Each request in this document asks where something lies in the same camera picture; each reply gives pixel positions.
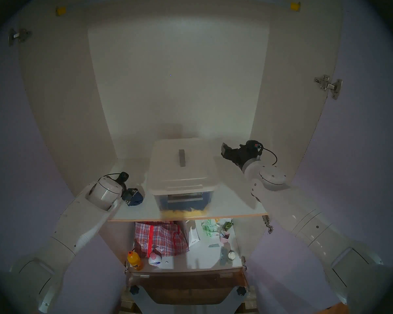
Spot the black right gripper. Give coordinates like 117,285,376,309
221,140,264,168

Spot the navy blue striped sock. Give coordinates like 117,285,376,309
128,189,145,207

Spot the white plastic bin lid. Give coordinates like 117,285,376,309
149,138,218,197

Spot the clear plastic storage box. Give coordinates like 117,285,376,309
159,193,212,213

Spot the white wardrobe cabinet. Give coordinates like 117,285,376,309
18,0,344,274

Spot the lavender cabinet door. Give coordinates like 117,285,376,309
246,0,393,312
0,16,128,314

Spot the red plaid bag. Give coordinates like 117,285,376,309
134,221,190,257

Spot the yellow fuzzy cloth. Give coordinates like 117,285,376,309
160,208,211,219

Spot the orange bottle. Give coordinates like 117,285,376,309
127,251,143,271

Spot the white bottle pink cap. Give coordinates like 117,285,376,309
148,250,164,267

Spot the white paper carton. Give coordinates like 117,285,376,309
186,219,200,249

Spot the green patterned cloth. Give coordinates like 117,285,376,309
200,219,218,240

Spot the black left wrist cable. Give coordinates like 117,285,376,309
102,172,130,183

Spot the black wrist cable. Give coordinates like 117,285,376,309
260,147,278,167
102,172,130,183

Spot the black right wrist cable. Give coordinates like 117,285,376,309
260,147,278,167

